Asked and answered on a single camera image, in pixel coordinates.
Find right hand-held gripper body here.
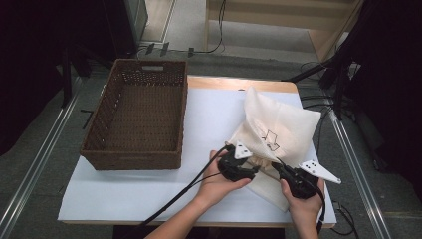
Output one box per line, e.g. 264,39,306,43
281,159,342,200

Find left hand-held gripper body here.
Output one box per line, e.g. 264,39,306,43
217,140,254,183

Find cream cloth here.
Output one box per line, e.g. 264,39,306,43
247,165,291,212

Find cream drawstring bag arrow print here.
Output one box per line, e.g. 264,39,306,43
228,87,322,168

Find brown woven basket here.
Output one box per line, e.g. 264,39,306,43
80,58,189,171

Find person's right hand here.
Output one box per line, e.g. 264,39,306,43
281,179,325,215

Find person's left hand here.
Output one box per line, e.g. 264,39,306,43
195,149,253,208

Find white table cover sheet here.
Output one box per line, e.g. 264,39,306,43
58,87,337,225

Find black tripod stand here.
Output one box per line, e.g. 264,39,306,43
282,54,354,121

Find wooden platform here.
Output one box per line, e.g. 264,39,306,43
204,0,364,63

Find dark cabinet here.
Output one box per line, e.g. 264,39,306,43
101,0,149,58

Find black metal stand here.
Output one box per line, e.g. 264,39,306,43
60,46,94,109

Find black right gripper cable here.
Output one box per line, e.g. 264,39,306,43
310,180,327,235

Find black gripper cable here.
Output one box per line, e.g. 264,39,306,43
120,143,233,239
310,180,327,235

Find aluminium floor rail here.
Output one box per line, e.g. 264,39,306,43
327,109,394,239
0,75,85,235

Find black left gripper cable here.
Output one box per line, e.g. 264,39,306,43
120,143,233,239

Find black floor cables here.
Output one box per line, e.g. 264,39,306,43
299,61,334,113

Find black hanging cable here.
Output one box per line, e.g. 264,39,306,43
193,0,228,55

